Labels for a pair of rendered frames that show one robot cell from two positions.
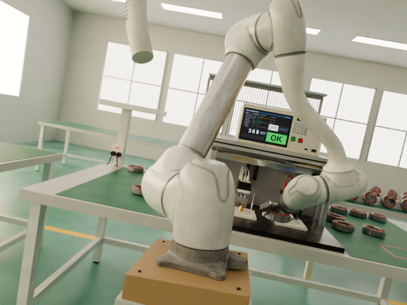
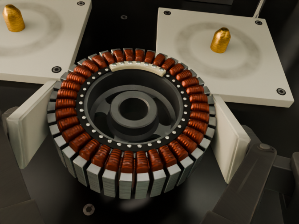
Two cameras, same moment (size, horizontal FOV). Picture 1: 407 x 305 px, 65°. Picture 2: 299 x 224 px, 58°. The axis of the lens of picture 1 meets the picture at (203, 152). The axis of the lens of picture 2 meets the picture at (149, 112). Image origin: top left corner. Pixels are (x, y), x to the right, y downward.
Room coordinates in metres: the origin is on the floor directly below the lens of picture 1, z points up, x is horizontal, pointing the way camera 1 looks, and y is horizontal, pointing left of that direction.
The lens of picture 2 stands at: (1.28, -0.37, 0.99)
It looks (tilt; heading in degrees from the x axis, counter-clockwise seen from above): 53 degrees down; 353
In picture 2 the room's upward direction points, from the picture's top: 8 degrees clockwise
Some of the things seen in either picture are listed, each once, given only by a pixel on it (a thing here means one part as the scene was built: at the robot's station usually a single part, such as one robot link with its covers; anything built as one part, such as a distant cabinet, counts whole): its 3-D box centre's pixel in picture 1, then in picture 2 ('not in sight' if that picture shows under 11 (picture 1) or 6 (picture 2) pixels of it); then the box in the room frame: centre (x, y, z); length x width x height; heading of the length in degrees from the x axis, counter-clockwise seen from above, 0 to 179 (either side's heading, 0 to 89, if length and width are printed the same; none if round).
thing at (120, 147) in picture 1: (130, 138); not in sight; (2.18, 0.51, 0.98); 0.37 x 0.35 x 0.46; 87
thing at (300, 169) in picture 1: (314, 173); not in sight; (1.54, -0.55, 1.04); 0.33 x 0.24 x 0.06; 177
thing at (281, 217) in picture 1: (277, 215); (133, 114); (1.39, -0.37, 0.83); 0.11 x 0.11 x 0.04
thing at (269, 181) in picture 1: (264, 180); not in sight; (1.80, -0.37, 0.92); 0.66 x 0.01 x 0.30; 87
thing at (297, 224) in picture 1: (288, 221); (216, 51); (1.53, -0.48, 0.78); 0.15 x 0.15 x 0.01; 87
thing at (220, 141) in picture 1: (269, 149); not in sight; (1.86, -0.37, 1.09); 0.68 x 0.44 x 0.05; 87
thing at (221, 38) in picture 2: not in sight; (221, 38); (1.53, -0.48, 0.80); 0.02 x 0.02 x 0.03
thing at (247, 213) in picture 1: (240, 212); (18, 31); (1.55, -0.23, 0.78); 0.15 x 0.15 x 0.01; 87
